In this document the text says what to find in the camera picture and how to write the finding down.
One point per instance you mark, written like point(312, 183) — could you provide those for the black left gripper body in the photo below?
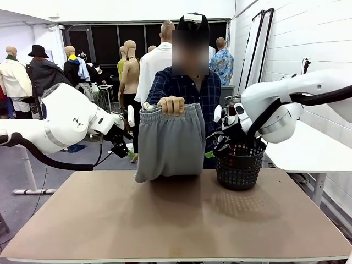
point(119, 143)

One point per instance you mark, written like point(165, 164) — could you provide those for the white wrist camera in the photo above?
point(131, 115)
point(217, 112)

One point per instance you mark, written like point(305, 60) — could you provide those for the cream jacket mannequin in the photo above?
point(13, 77)

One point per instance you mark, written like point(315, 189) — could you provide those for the light blue draped shirt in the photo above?
point(82, 68)

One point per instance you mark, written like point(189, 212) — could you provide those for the black tripod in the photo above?
point(306, 66)

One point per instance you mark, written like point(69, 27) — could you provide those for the blue floor mat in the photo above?
point(75, 148)

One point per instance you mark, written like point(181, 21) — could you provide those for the masked person in black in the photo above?
point(98, 72)

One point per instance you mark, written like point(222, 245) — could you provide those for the yellow collar black jacket mannequin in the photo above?
point(72, 68)

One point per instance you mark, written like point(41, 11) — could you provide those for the grey training pants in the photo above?
point(170, 143)

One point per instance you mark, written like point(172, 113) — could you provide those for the white shirt mannequin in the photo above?
point(148, 71)

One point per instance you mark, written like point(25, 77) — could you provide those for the yellow top mannequin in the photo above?
point(121, 67)

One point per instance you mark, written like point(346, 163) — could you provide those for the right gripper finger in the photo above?
point(220, 149)
point(221, 137)

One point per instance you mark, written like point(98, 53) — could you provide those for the small white work table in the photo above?
point(105, 87)

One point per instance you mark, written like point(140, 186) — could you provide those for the large white table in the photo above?
point(302, 154)

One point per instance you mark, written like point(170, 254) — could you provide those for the glass jar brown liquid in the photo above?
point(231, 110)

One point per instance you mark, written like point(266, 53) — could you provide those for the person's right hand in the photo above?
point(171, 105)

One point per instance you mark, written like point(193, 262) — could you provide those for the bare tan mannequin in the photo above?
point(131, 74)

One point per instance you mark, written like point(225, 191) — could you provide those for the black cap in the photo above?
point(181, 26)

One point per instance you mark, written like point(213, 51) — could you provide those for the person in dark plaid shirt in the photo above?
point(192, 90)

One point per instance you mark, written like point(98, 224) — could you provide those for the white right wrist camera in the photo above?
point(217, 112)

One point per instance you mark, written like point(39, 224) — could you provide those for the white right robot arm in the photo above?
point(275, 93)

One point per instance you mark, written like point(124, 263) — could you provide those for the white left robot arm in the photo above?
point(63, 110)

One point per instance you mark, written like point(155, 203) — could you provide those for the person's right forearm plaid sleeve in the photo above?
point(154, 97)

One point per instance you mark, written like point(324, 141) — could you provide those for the tan mannequin head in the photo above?
point(151, 49)

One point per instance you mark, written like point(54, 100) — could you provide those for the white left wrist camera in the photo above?
point(131, 115)

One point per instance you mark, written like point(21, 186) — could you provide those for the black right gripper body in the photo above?
point(235, 133)

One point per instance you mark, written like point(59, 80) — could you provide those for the black hat dark coat mannequin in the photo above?
point(44, 71)

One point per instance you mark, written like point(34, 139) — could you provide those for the white table leg frame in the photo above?
point(30, 176)

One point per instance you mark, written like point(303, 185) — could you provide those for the dark grey perforated basket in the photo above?
point(239, 173)

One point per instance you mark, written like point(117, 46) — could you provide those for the black framed reflector panel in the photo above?
point(265, 41)
point(253, 44)

